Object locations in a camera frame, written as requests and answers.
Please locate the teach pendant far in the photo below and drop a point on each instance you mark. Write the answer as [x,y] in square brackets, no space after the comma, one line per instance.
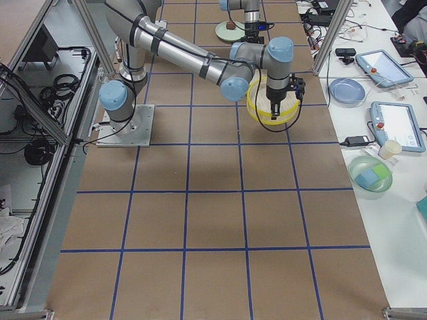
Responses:
[383,69]

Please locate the yellow steamer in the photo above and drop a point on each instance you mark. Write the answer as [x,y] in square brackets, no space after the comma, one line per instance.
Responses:
[257,100]

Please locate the light green plate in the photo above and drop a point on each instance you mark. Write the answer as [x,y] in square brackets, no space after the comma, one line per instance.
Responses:
[230,35]

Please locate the black webcam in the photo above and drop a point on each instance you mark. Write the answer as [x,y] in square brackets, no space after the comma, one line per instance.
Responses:
[345,55]

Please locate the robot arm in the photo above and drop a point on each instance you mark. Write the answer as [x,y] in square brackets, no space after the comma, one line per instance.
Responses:
[134,23]
[251,10]

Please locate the black power adapter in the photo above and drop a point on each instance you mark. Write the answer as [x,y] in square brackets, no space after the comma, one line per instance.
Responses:
[356,141]

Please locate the teach pendant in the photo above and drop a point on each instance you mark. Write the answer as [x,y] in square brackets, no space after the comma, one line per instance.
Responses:
[383,69]
[396,121]

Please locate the green bowl with blocks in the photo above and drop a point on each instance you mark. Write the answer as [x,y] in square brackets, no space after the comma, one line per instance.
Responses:
[370,173]

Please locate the teach pendant near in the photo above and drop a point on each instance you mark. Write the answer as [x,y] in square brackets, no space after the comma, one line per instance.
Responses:
[396,121]

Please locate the blue plate on desk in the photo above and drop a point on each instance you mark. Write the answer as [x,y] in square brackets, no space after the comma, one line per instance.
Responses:
[347,91]

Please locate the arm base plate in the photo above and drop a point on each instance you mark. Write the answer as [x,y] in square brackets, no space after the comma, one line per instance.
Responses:
[136,133]

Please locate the aluminium frame post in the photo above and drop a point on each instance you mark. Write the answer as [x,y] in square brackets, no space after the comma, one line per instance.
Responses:
[331,34]

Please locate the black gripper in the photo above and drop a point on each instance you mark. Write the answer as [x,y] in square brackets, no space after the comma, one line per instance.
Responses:
[252,38]
[275,96]

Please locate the brown bun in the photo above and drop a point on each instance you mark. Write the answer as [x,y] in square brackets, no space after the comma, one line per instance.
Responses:
[230,25]

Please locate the paper cup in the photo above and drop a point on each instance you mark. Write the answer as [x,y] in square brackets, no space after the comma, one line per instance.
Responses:
[389,149]

